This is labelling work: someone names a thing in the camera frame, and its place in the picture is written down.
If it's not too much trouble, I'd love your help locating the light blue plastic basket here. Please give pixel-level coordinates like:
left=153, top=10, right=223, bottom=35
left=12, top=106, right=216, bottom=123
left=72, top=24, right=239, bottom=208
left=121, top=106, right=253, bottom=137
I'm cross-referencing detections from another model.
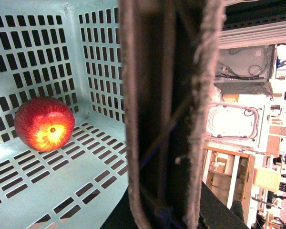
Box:
left=0, top=0, right=128, bottom=229

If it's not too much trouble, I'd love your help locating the red yellow apple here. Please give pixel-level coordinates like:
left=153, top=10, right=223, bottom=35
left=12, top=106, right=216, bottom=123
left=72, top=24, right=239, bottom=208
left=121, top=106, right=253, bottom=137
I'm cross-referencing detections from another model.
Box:
left=14, top=96, right=75, bottom=151

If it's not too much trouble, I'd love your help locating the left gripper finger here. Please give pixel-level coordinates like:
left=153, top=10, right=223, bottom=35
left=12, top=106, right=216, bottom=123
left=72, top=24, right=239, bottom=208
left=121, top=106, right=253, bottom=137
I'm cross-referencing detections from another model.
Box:
left=119, top=0, right=225, bottom=229

